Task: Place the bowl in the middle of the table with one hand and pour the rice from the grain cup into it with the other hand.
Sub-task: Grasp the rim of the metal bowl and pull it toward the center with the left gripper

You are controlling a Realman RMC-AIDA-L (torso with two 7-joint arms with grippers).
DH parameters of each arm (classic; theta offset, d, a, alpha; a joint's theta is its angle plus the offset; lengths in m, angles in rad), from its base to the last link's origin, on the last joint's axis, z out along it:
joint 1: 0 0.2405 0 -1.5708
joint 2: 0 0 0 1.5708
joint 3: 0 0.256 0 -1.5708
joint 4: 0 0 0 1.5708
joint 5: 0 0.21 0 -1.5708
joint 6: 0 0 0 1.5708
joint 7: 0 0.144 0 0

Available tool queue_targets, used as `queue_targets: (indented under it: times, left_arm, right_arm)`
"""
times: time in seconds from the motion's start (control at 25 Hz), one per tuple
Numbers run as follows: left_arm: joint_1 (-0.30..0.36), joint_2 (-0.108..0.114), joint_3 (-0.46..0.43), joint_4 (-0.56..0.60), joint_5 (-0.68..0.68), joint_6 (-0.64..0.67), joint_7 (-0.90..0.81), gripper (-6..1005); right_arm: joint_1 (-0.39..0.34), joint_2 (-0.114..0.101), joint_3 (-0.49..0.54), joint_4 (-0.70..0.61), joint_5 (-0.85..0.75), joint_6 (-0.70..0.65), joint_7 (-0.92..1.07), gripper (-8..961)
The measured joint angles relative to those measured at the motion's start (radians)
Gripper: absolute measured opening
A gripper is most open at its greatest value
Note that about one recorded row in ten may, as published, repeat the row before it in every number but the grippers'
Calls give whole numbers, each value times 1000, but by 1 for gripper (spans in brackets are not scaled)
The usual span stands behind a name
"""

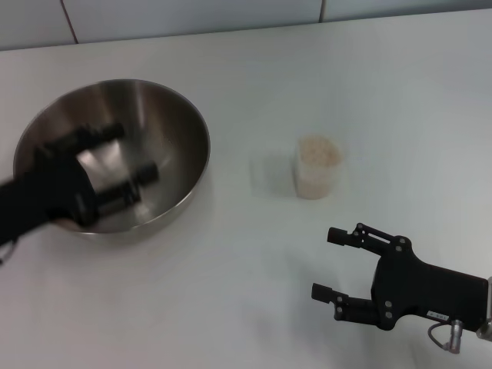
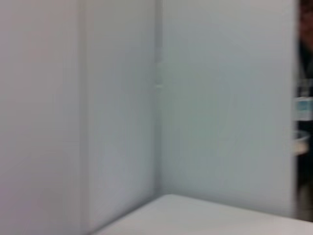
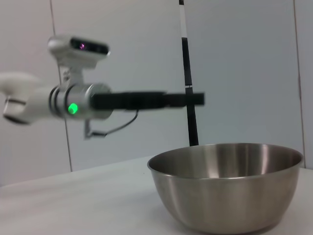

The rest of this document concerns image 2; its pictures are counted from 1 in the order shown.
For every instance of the blue white background object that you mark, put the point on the blue white background object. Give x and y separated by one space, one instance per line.
305 107

